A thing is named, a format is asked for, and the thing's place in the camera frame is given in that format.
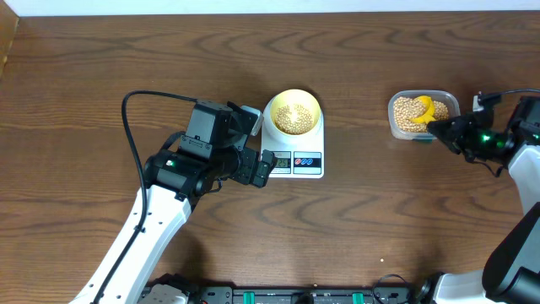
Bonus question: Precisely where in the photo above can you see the yellow measuring scoop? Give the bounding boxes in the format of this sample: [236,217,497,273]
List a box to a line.
[408,95,437,126]

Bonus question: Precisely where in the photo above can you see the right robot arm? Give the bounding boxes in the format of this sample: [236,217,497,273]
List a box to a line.
[424,95,539,303]

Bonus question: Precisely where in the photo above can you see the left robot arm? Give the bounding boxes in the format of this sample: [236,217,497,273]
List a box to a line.
[74,101,277,303]

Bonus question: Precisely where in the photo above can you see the white digital kitchen scale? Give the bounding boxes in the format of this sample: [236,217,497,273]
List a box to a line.
[261,100,325,179]

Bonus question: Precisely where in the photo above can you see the soybeans in yellow bowl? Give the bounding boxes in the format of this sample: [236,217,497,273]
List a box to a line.
[274,104,313,135]

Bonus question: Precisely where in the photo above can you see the yellow bowl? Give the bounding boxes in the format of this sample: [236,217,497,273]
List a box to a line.
[269,89,323,135]

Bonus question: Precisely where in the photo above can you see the clear plastic container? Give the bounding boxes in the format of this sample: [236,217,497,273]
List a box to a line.
[388,90,460,141]

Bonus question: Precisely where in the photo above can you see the soybeans in container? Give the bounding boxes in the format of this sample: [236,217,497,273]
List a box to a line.
[393,95,450,133]

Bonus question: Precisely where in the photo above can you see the right camera cable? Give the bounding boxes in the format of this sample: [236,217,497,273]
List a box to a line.
[478,88,540,106]

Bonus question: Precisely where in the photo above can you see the camera cable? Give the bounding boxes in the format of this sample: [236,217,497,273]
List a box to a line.
[90,90,199,304]
[478,88,540,106]

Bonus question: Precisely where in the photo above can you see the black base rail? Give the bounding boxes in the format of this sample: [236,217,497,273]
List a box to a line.
[138,274,423,304]

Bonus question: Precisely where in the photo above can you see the left camera cable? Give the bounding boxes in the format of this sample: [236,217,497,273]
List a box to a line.
[90,90,199,304]

